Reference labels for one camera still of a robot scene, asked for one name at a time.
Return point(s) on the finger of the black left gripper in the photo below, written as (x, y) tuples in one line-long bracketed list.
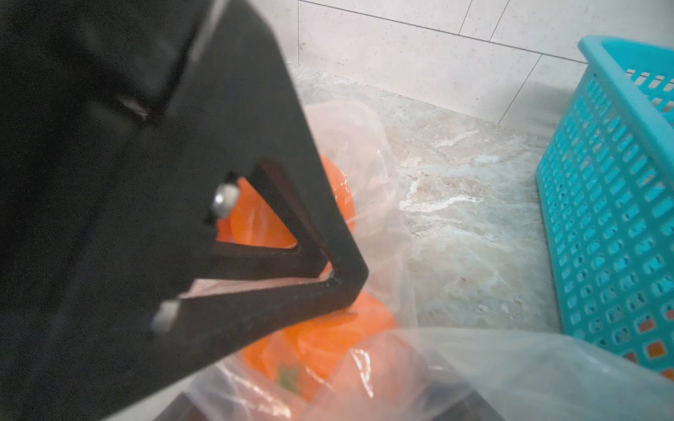
[(125, 126)]

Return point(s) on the orange fruit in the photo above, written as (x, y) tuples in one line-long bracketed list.
[(300, 358), (383, 378), (255, 223)]

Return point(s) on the clear zip-top bag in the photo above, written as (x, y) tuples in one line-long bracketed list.
[(474, 374)]

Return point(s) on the teal plastic perforated basket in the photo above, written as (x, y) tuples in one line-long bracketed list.
[(606, 187)]

